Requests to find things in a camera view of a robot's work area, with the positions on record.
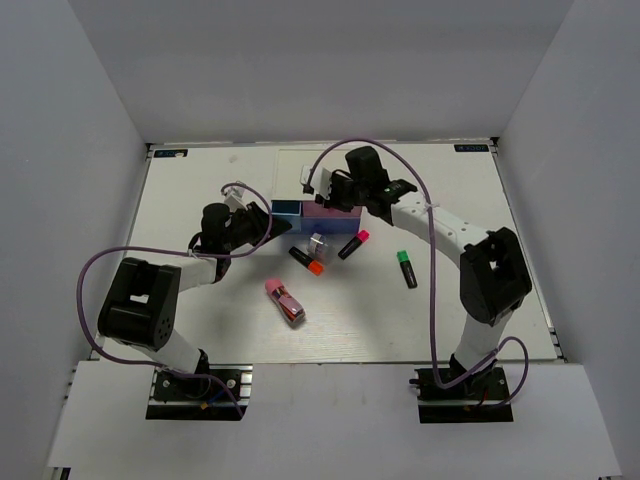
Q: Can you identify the green cap highlighter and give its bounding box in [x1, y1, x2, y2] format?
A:
[396, 250, 418, 289]

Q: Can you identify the white drawer organizer box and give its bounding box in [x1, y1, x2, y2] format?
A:
[271, 147, 347, 201]

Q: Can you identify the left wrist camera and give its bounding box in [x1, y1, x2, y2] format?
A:
[221, 182, 246, 213]

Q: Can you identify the pink drawer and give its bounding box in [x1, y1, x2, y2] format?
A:
[302, 201, 362, 219]

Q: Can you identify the pink cap clip tube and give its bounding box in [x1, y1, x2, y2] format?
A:
[265, 278, 306, 328]

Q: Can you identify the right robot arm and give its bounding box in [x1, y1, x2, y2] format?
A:
[300, 140, 532, 399]

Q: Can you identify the right corner label sticker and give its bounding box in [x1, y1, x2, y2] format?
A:
[454, 144, 489, 153]

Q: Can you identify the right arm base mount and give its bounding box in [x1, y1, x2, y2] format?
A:
[409, 367, 514, 424]

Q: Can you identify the corner label sticker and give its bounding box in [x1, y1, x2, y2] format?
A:
[153, 149, 188, 158]
[454, 144, 489, 153]

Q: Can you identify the left corner label sticker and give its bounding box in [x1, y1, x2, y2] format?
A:
[153, 149, 188, 158]

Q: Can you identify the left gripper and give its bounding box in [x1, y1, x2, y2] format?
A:
[224, 203, 293, 253]

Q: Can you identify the wide blue drawer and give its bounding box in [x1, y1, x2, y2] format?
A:
[300, 217, 360, 235]

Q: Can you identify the orange cap highlighter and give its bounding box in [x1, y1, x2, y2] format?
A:
[288, 246, 324, 276]

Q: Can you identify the pink cap highlighter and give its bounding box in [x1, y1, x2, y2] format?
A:
[338, 230, 370, 260]

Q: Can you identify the small blue drawer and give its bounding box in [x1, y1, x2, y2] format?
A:
[271, 200, 302, 234]

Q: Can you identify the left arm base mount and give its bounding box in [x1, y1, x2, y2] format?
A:
[146, 365, 253, 421]

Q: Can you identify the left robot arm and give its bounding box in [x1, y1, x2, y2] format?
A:
[98, 202, 292, 399]

